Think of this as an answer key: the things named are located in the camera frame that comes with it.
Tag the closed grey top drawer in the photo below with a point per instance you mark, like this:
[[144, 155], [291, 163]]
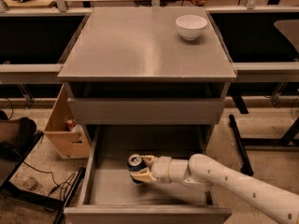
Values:
[[114, 111]]

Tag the white ceramic bowl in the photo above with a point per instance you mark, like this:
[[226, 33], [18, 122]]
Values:
[[190, 27]]

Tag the blue pepsi can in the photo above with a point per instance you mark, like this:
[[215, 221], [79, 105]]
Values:
[[135, 163]]

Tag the open grey middle drawer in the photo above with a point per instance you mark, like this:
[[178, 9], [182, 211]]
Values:
[[110, 196]]

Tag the black bar on floor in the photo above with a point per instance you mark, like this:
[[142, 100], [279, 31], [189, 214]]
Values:
[[246, 167]]

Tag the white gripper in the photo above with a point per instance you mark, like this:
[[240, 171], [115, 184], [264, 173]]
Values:
[[161, 169]]

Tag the wooden box on floor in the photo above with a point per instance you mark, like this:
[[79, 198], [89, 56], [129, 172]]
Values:
[[65, 134]]

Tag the grey drawer cabinet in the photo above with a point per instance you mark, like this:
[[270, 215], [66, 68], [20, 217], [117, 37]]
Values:
[[137, 53]]

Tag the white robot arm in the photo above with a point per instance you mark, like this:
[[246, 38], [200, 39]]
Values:
[[200, 172]]

